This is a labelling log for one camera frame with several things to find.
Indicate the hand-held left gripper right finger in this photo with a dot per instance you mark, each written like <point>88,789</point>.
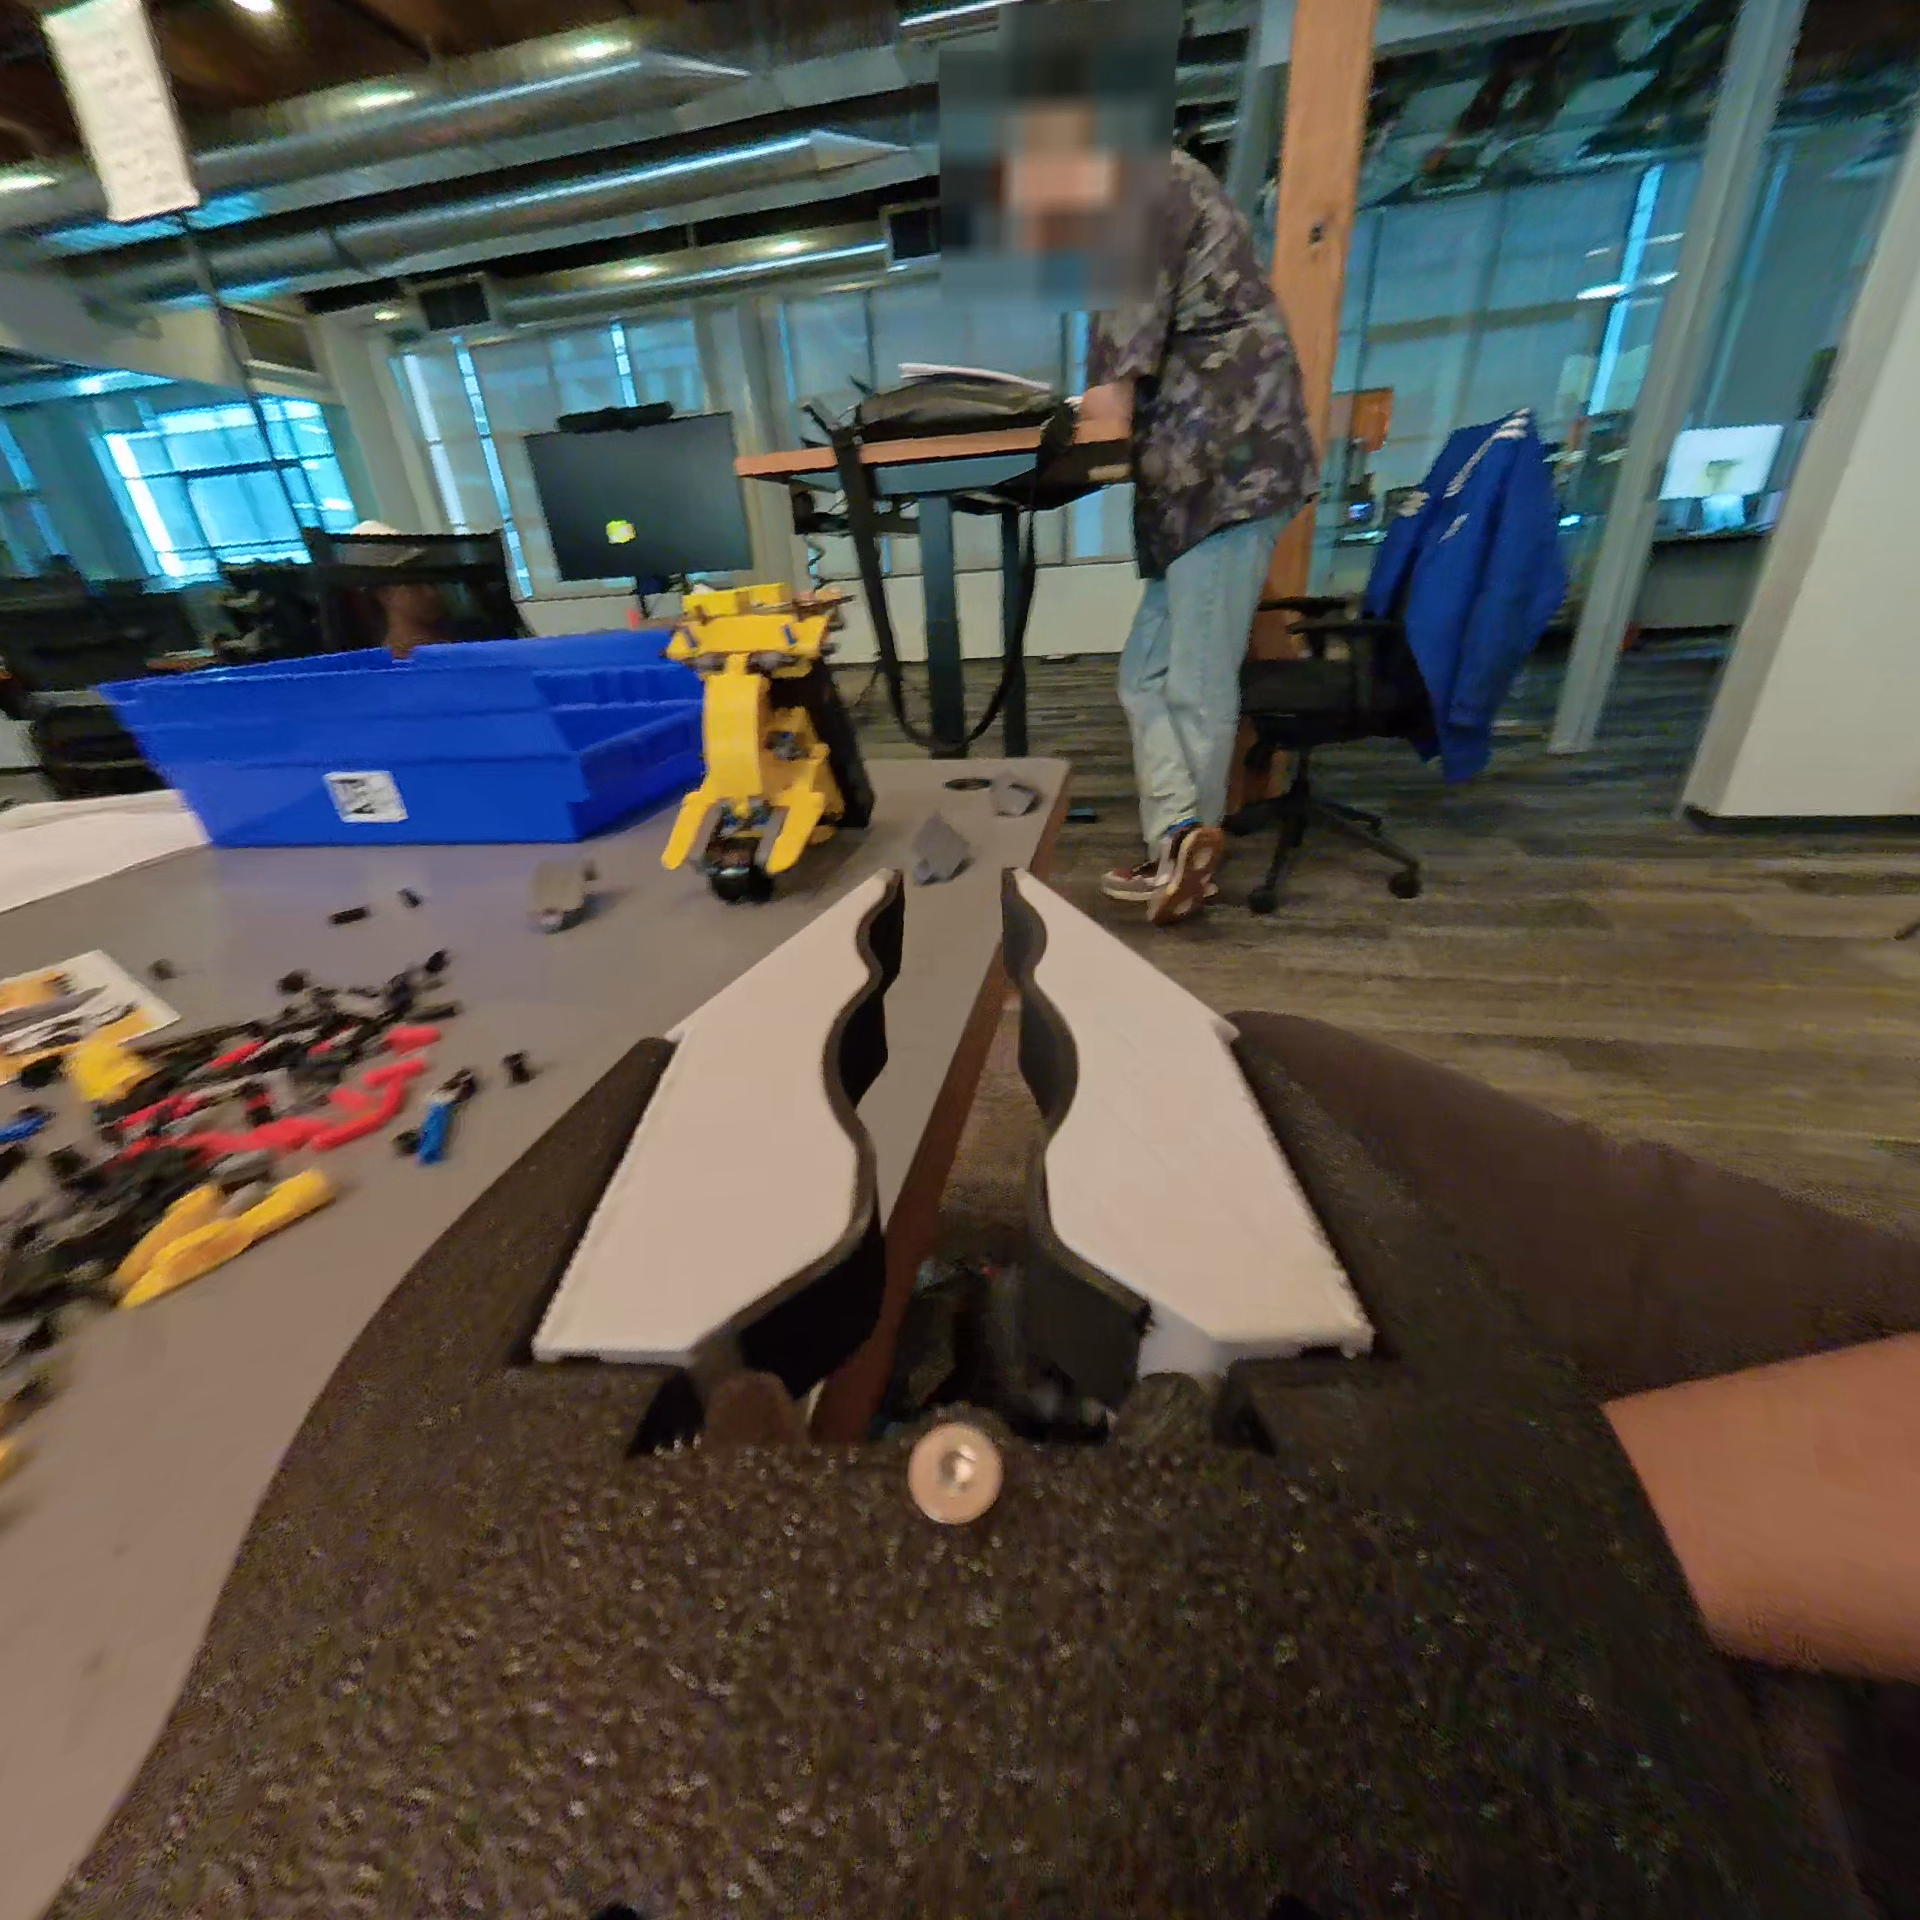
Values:
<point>1201,1186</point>

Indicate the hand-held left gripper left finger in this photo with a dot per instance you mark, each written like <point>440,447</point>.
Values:
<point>714,1186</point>

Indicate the pile of red black pins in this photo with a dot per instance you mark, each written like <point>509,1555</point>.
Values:
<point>376,1103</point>

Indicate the yellow toy brick vehicle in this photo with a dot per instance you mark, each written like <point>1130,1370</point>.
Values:
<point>743,722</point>

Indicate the person's dark trousers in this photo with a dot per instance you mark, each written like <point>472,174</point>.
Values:
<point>1576,1202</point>

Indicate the small grey curved piece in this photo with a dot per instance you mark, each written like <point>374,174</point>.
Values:
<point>939,850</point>

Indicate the blue plastic bin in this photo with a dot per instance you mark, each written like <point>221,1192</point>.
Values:
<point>376,750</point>

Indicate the yellow sticker sheet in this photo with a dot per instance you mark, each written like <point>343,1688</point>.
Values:
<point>66,1014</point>

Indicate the black mesh office chair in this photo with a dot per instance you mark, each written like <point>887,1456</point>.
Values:
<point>450,563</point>

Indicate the blue jacket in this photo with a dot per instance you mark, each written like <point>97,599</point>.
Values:
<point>1478,556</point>

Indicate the black flat screen monitor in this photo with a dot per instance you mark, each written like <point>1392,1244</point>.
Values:
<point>638,495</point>

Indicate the white paper sheet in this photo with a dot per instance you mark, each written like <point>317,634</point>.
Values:
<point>77,850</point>

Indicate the black standing desk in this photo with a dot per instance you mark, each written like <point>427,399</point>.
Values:
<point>931,451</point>

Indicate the black bag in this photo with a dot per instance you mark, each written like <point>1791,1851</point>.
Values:
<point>960,405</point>

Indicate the wooden column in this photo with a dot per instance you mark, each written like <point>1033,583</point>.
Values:
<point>1319,300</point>

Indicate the hanging white paper sign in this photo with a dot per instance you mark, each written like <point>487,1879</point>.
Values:
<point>119,106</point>

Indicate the silver ventilation duct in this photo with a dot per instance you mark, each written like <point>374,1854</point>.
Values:
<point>599,165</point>

